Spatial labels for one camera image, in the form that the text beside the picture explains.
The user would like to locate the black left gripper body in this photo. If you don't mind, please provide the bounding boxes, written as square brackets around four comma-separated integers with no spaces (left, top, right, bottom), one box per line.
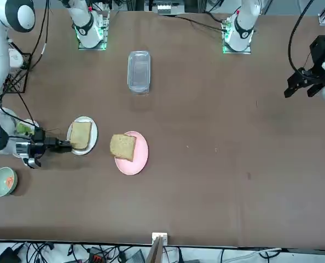
[309,35,325,73]

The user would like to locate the white cup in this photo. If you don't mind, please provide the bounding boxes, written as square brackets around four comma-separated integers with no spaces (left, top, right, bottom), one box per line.
[8,48,24,69]

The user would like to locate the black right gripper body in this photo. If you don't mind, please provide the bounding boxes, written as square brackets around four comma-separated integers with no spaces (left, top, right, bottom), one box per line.
[28,139,51,159]

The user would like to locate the grey power strip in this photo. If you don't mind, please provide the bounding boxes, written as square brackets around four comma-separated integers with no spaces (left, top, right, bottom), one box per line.
[156,1,172,14]

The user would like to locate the black base cable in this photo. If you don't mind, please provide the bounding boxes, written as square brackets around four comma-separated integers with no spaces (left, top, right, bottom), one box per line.
[175,15,227,32]

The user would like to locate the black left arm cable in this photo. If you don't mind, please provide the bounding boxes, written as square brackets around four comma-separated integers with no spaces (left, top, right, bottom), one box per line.
[287,0,316,75]

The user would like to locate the upright mounting post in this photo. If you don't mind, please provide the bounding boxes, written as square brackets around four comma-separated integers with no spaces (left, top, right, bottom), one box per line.
[147,237,165,263]

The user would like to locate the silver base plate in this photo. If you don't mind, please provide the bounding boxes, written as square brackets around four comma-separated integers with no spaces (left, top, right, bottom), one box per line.
[77,10,110,52]
[221,19,253,55]

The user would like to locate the pink plate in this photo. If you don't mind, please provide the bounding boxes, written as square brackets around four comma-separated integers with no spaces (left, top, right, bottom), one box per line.
[114,130,149,175]

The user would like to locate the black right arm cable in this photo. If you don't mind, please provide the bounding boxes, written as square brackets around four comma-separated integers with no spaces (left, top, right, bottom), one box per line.
[0,0,54,132]

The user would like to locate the brown bread slice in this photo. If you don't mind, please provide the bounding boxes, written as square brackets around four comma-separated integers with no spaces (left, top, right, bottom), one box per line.
[109,133,137,162]
[69,121,93,151]

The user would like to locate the green lettuce leaf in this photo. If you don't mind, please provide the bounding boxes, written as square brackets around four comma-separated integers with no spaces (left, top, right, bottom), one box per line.
[16,122,36,136]

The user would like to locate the clear plastic container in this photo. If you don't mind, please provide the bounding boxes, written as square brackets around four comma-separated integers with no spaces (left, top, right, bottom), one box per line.
[127,50,152,95]

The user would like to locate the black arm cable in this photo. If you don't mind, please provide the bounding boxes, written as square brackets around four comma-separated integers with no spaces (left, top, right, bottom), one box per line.
[0,0,54,132]
[287,0,316,75]

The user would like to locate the white round plate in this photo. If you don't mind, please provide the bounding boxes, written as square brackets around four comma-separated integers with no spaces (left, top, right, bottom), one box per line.
[66,116,99,156]
[8,118,40,159]

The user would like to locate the black wire cup rack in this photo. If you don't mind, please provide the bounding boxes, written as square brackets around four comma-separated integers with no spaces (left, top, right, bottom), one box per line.
[2,52,33,94]

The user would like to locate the silver edge bracket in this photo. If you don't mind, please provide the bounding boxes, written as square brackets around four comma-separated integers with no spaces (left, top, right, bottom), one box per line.
[151,232,169,244]

